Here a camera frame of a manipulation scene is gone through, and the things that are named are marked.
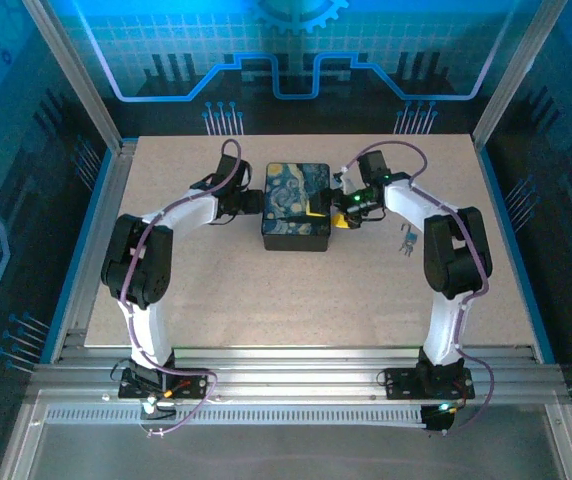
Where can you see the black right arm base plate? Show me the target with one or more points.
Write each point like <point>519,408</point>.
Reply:
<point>401,384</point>

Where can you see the black box starry night print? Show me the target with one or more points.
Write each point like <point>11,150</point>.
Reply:
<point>291,200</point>

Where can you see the black connector box green light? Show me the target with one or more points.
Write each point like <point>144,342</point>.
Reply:
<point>438,419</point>

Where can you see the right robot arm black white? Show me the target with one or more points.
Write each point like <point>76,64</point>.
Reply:
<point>458,255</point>

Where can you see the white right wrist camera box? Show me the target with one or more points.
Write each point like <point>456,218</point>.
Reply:
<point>344,179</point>

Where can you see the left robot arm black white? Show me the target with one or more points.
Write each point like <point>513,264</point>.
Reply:
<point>138,260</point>

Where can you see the aluminium side rail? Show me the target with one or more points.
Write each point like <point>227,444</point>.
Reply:
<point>96,240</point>

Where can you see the aluminium frame post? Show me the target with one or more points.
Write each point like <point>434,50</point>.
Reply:
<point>78,75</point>
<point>513,75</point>

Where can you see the aluminium cross rail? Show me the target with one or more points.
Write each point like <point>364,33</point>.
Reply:
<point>291,367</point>

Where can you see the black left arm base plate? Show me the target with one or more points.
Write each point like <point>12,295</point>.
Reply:
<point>191,385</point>

